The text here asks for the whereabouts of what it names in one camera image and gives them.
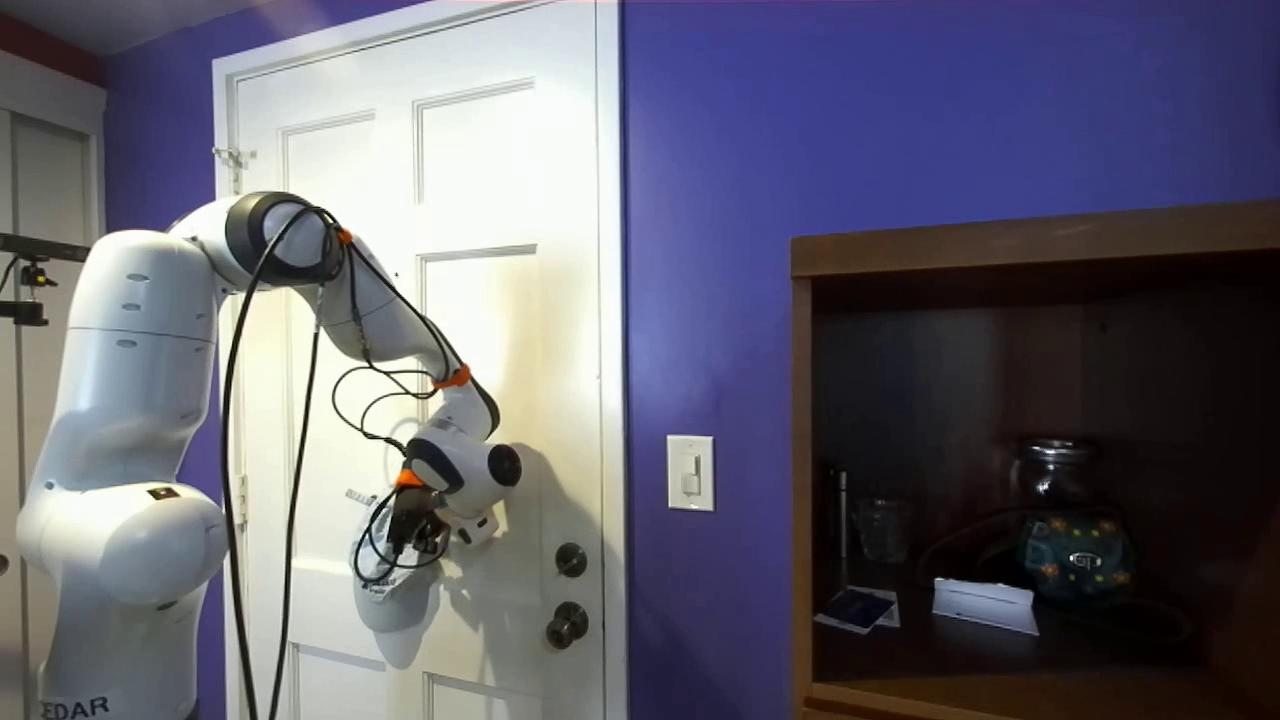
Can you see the clear drinking glass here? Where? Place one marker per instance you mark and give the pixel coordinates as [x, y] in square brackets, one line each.
[882, 532]

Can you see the dark round deadbolt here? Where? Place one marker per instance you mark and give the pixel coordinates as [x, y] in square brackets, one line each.
[570, 560]

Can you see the metal door hinge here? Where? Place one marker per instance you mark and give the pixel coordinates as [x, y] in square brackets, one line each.
[234, 156]
[245, 505]

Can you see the white cloth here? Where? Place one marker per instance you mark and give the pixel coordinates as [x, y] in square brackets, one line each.
[401, 608]

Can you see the white light switch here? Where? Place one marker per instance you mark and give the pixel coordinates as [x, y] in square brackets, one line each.
[688, 475]

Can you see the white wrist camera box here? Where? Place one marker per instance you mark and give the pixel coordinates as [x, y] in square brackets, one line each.
[478, 528]

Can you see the white closet door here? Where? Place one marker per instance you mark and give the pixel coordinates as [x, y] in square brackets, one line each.
[52, 173]

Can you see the dark teal glass vase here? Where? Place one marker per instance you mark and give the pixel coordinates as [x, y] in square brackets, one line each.
[1073, 553]

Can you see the dark round door knob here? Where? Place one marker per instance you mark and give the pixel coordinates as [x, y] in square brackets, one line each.
[565, 624]

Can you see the white panelled door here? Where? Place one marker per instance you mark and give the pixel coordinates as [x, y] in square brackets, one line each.
[520, 162]

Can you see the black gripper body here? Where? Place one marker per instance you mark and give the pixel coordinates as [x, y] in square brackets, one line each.
[422, 522]

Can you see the thin grey rod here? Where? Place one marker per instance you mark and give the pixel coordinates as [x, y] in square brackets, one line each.
[842, 526]

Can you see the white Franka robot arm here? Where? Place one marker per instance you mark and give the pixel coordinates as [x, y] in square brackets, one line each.
[135, 344]

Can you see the brown wooden cabinet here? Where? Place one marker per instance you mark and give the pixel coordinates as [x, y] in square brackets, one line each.
[1000, 247]

